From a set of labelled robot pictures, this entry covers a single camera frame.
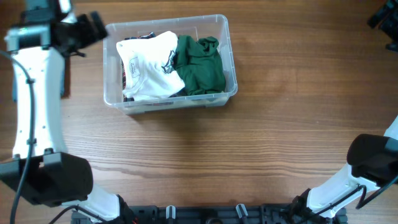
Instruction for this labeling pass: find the blue towel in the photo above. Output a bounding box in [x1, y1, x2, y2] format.
[11, 50, 70, 103]

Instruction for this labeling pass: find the white t-shirt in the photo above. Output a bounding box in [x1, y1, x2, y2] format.
[116, 30, 186, 102]

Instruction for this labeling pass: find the green garment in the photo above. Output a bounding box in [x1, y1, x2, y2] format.
[174, 35, 226, 96]

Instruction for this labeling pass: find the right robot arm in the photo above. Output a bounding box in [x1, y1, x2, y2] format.
[286, 121, 397, 223]

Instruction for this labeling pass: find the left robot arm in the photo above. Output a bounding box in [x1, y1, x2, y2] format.
[1, 0, 138, 223]

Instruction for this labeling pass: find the plaid flannel shirt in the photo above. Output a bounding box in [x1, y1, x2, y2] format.
[120, 30, 187, 103]

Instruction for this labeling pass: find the clear plastic storage bin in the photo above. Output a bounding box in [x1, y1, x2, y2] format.
[103, 14, 238, 115]

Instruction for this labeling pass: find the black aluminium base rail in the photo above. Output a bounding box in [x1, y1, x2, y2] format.
[70, 202, 348, 224]

